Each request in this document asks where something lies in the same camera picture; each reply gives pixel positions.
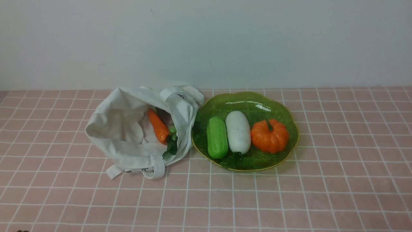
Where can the green toy cucumber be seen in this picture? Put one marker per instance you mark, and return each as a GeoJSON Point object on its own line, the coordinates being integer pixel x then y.
{"type": "Point", "coordinates": [217, 138]}

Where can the orange toy pumpkin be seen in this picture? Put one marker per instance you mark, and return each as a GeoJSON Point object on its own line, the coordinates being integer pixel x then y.
{"type": "Point", "coordinates": [269, 136]}

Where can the green glass leaf plate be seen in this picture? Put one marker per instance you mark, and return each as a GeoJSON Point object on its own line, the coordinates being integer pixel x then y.
{"type": "Point", "coordinates": [256, 107]}

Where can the orange toy carrot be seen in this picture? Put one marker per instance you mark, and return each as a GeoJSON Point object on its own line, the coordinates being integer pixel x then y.
{"type": "Point", "coordinates": [160, 120]}

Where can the white toy radish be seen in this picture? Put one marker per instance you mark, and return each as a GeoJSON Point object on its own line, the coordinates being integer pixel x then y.
{"type": "Point", "coordinates": [239, 139]}

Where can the white cloth tote bag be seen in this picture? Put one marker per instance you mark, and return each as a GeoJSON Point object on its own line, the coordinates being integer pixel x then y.
{"type": "Point", "coordinates": [120, 128]}

